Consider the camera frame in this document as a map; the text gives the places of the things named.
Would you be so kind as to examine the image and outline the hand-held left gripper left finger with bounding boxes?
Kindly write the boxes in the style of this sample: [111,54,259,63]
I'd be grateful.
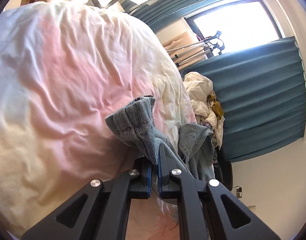
[20,159,152,240]

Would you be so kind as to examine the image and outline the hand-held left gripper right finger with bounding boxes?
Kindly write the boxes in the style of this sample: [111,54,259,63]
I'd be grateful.
[157,149,281,240]

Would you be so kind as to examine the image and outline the grey blue denim jeans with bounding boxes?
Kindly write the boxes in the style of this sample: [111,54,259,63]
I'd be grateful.
[105,95,216,205]

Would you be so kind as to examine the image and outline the black sofa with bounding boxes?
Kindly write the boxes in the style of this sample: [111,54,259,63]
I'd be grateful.
[213,147,233,188]

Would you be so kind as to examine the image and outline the yellow garment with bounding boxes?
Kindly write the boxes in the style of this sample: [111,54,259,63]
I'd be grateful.
[209,94,225,121]

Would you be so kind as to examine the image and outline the white puffy down jacket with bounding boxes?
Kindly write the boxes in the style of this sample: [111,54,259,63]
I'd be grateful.
[183,72,225,148]

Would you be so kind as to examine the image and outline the wide blue curtain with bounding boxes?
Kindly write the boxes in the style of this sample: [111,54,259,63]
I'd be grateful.
[185,37,306,163]

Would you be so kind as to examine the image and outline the pastel pink white duvet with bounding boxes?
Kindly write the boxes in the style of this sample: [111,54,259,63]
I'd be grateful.
[0,1,196,240]

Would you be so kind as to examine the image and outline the garment steamer on stand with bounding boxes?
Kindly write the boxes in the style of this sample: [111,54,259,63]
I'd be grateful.
[165,31,225,68]

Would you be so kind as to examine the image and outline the beige hanging garment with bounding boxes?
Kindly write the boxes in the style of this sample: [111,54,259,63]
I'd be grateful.
[163,31,206,68]

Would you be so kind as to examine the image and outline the window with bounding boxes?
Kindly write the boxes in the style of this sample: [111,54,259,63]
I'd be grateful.
[185,0,293,55]

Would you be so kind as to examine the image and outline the narrow blue curtain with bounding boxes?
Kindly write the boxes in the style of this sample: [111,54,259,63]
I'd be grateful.
[132,0,264,34]

